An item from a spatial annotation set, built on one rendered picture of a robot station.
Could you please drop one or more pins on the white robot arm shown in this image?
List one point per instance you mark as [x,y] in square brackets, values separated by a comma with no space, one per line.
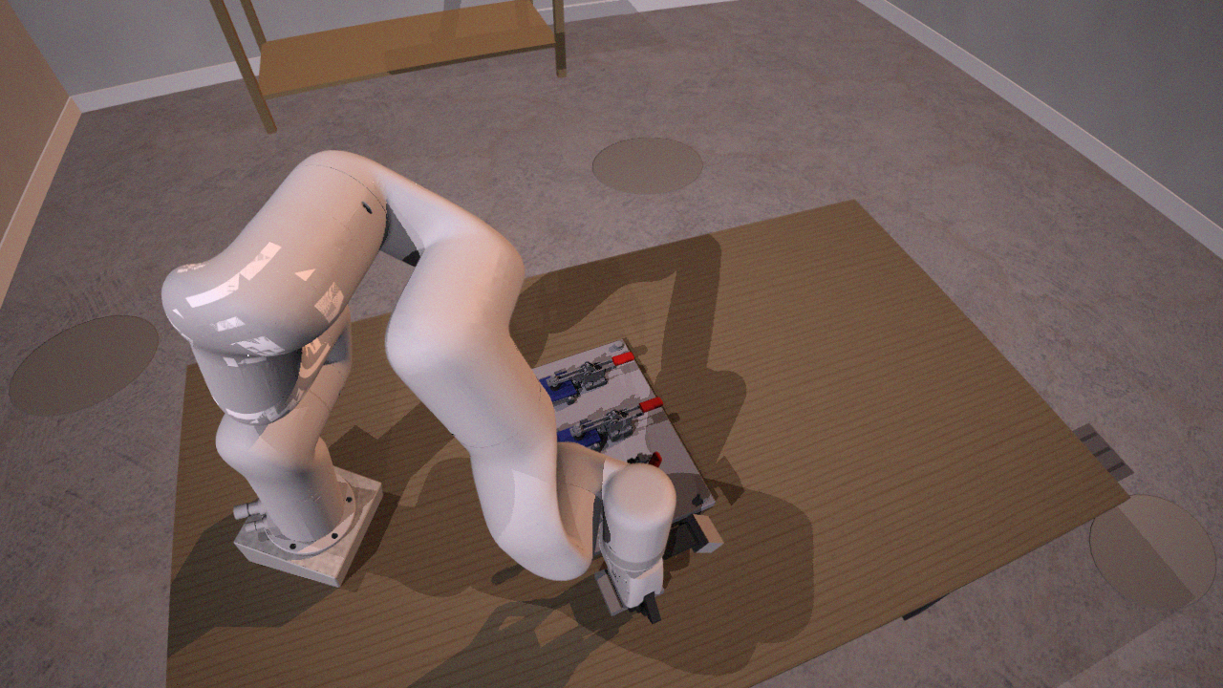
[281,285]

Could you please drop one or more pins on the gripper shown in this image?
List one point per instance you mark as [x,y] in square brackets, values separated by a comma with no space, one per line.
[634,586]

